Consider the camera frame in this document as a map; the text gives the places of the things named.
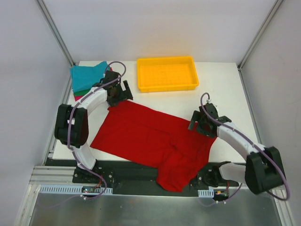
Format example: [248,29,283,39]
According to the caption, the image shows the white cable duct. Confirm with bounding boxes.
[40,185,113,196]
[198,189,214,198]

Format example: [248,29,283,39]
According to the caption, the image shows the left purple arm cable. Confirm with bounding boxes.
[67,61,127,176]

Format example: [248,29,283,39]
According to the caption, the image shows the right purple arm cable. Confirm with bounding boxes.
[200,93,291,201]

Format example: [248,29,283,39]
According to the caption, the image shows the folded green t shirt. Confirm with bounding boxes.
[73,89,90,97]

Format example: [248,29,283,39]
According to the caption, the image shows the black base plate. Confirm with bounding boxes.
[44,159,238,196]

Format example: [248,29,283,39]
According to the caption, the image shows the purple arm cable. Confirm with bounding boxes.
[67,61,127,176]
[200,93,291,201]

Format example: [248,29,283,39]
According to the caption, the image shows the folded teal t shirt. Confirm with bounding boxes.
[70,61,111,93]

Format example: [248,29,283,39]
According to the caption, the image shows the red t shirt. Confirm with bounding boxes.
[91,101,215,192]

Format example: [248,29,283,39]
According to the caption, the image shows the aluminium front rail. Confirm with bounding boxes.
[30,164,286,189]

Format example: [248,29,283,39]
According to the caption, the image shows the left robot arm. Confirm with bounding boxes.
[54,70,133,183]

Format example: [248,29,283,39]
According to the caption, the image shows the right aluminium frame post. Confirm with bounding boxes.
[238,0,285,71]

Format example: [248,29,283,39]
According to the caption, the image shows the left white cable duct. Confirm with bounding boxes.
[40,185,113,196]

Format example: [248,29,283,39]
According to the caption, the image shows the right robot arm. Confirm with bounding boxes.
[188,104,288,194]

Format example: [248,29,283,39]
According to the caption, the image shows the left aluminium frame post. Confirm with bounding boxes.
[36,0,75,66]

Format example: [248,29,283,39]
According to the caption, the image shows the aluminium frame post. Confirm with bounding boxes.
[238,0,285,71]
[36,0,75,66]

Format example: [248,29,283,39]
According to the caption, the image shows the yellow plastic bin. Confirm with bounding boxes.
[136,56,199,93]

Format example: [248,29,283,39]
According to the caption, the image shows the right white cable duct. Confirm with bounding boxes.
[198,189,214,198]

